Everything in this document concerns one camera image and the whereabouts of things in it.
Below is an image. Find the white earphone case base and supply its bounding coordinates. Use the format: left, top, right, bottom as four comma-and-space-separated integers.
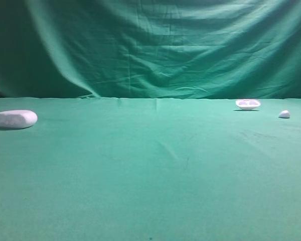
235, 99, 261, 110

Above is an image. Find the white earphone case lid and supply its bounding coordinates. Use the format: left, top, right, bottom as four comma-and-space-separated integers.
0, 110, 38, 129

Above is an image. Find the green backdrop cloth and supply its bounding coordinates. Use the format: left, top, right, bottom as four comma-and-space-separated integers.
0, 1, 301, 99

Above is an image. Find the green table cloth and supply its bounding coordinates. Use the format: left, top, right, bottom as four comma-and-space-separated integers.
0, 98, 301, 240

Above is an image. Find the small white earbud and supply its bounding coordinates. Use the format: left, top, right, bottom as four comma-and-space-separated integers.
278, 110, 291, 118

